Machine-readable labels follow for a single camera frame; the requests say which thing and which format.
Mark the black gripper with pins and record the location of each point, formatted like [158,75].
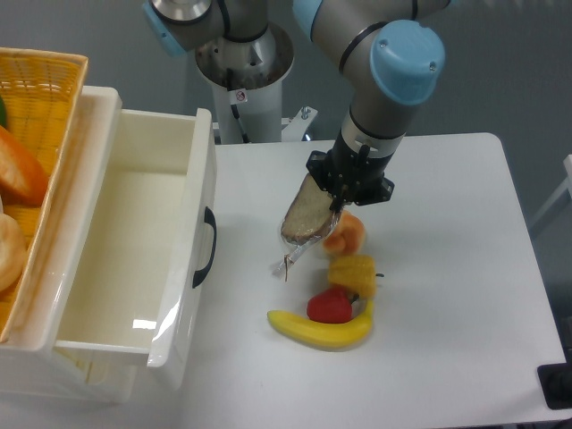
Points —
[351,176]

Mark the toast slice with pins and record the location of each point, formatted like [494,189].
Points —
[310,219]

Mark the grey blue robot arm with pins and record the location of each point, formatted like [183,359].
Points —
[392,62]

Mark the upper white drawer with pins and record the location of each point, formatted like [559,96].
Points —
[151,243]

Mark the white drawer cabinet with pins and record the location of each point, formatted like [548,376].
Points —
[31,363]

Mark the orange bread roll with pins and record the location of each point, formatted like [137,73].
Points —
[347,238]

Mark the yellow corn cob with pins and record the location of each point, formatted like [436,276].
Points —
[356,273]

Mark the red apple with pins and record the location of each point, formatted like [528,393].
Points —
[333,306]

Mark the yellow banana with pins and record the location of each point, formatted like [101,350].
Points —
[322,335]

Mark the black device at table edge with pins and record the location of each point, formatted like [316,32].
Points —
[555,380]

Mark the yellow wicker basket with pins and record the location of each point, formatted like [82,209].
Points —
[40,90]

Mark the orange croissant bread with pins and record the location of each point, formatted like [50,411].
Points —
[23,179]

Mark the pale round bun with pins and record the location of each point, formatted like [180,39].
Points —
[13,251]

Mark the green item in basket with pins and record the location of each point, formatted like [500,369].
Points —
[3,114]

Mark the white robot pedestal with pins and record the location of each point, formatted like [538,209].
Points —
[246,82]

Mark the white frame at right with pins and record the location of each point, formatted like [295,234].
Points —
[556,202]

